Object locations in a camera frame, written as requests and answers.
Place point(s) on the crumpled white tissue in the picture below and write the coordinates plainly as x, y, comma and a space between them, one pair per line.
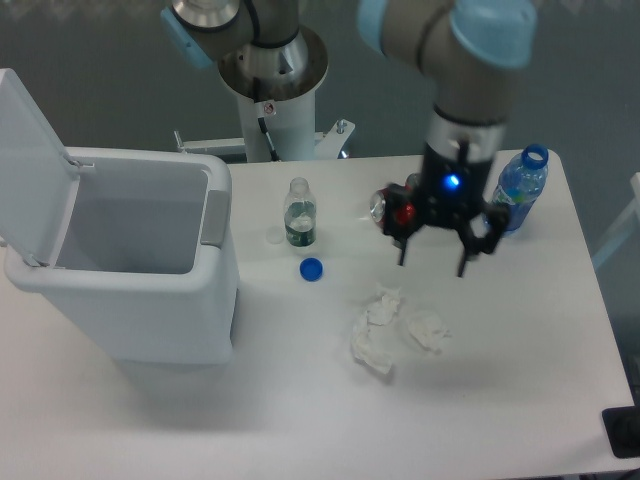
364, 351
428, 329
382, 310

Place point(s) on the white plastic trash can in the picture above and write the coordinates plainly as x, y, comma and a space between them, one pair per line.
147, 268

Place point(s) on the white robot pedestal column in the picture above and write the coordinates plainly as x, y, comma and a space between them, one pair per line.
275, 88

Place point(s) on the white trash can lid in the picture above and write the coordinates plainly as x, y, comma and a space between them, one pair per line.
39, 177

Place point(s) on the crumpled white tissue right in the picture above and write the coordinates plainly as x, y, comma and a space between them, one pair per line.
428, 329

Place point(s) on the blue bottle cap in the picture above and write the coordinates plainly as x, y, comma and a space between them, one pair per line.
311, 269

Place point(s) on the white table support frame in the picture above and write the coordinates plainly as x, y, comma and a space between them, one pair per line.
295, 146

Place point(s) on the blue plastic water bottle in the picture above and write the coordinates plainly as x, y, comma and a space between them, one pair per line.
520, 184

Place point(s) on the clear green-label plastic bottle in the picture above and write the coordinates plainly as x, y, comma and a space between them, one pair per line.
300, 214

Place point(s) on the crumpled white tissue lower left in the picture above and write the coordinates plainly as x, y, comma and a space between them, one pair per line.
364, 351

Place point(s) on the white frame at right edge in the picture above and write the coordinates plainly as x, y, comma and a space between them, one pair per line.
620, 230

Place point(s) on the black device at table corner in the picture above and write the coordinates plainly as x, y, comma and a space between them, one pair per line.
622, 429

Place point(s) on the crushed red soda can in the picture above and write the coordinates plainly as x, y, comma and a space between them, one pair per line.
378, 205

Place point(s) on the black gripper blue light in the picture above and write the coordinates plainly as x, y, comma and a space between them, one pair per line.
452, 192

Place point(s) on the crumpled white tissue upper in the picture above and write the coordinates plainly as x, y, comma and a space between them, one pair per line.
382, 310

